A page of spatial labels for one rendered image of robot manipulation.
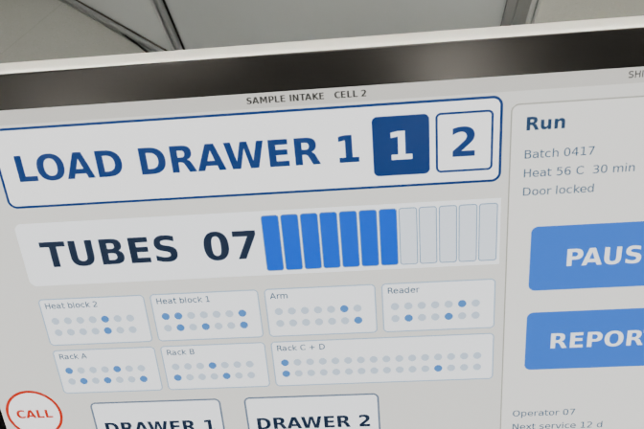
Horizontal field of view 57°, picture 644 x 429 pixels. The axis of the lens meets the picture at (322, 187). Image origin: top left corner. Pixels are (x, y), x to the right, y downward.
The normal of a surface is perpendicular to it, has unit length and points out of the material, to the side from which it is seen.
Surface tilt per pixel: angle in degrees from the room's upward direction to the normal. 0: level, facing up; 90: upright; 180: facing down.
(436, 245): 50
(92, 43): 0
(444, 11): 90
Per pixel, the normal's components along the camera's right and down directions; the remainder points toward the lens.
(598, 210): -0.04, 0.36
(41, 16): -0.09, -0.49
